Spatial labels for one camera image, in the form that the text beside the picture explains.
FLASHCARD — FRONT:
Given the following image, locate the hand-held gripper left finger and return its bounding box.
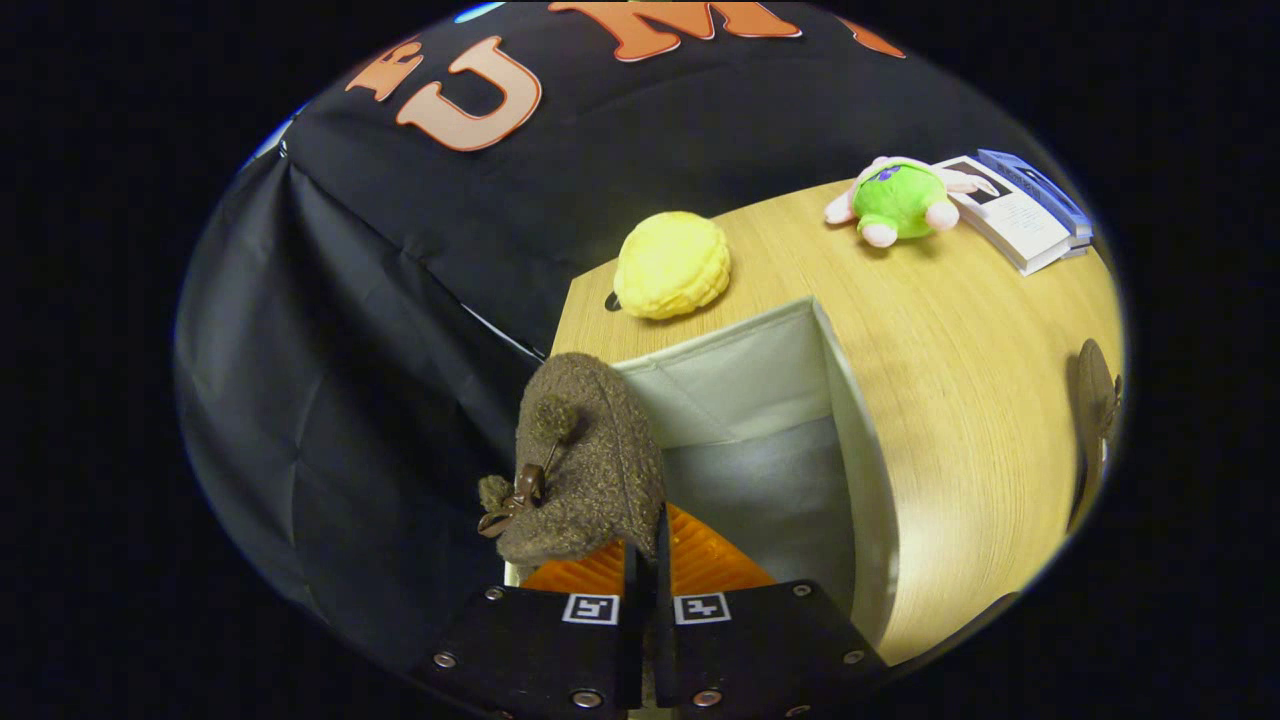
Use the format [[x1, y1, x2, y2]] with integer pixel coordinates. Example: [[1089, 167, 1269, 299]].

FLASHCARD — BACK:
[[415, 538, 646, 720]]

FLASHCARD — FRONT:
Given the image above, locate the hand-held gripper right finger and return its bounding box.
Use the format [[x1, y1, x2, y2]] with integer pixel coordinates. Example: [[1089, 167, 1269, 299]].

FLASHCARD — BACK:
[[653, 503, 893, 720]]

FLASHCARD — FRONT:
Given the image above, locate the cream fabric storage box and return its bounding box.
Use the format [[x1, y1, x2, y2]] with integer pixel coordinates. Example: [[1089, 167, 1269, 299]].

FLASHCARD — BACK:
[[503, 295, 903, 663]]

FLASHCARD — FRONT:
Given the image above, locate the brown fuzzy shoe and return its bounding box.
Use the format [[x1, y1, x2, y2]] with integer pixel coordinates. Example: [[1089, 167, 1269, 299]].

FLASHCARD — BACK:
[[1064, 338, 1124, 533], [477, 352, 669, 569]]

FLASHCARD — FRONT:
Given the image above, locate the black backdrop cloth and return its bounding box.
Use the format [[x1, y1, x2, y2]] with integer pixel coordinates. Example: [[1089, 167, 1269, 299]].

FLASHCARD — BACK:
[[175, 0, 1086, 691]]

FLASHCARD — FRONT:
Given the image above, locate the yellow round plush toy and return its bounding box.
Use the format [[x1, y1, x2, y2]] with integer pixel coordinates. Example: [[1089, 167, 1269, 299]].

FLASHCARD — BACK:
[[612, 210, 733, 322]]

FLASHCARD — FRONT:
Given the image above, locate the green and pink plush toy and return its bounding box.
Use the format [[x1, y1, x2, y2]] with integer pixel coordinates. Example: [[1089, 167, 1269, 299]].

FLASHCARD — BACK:
[[823, 155, 1001, 249]]

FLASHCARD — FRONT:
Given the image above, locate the white book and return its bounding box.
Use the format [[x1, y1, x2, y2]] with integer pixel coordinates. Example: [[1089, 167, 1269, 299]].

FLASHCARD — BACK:
[[934, 156, 1079, 277]]

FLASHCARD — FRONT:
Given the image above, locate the blue book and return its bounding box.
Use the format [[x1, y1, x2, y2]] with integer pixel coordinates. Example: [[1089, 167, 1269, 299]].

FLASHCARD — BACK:
[[977, 148, 1095, 253]]

